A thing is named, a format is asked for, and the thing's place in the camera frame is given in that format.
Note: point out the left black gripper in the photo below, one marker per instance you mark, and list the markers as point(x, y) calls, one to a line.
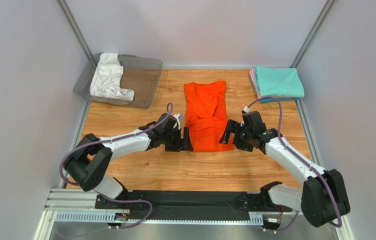
point(184, 144)

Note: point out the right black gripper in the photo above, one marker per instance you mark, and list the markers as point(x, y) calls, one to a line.
point(238, 136)

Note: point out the orange t shirt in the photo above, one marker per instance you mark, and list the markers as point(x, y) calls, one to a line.
point(206, 116)

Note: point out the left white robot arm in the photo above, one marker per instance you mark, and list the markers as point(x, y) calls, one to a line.
point(88, 162)

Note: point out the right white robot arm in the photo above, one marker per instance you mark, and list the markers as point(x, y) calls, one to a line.
point(323, 197)

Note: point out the dark teal folded t shirt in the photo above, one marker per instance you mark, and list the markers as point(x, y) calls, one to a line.
point(269, 100)

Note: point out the pink folded t shirt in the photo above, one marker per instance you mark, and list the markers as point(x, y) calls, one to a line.
point(252, 78)

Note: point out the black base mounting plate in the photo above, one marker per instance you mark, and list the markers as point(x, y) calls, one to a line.
point(190, 205)

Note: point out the clear plastic bin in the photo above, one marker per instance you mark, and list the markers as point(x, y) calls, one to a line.
point(140, 75)

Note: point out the white t shirt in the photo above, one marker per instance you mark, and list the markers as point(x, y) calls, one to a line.
point(106, 81)

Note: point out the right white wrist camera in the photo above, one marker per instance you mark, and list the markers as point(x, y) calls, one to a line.
point(245, 110)

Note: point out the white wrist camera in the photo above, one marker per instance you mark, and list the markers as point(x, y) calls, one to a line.
point(245, 110)
point(177, 117)

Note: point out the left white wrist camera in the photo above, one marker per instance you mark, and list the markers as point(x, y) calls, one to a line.
point(177, 117)

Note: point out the aluminium frame rail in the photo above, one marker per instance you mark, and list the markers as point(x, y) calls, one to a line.
point(71, 214)

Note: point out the right corner aluminium post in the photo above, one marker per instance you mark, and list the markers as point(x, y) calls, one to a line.
point(313, 32)

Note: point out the corner aluminium post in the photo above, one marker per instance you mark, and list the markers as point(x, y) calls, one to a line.
point(313, 32)
point(68, 15)

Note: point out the left corner aluminium post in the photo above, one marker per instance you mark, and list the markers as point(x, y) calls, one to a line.
point(68, 15)

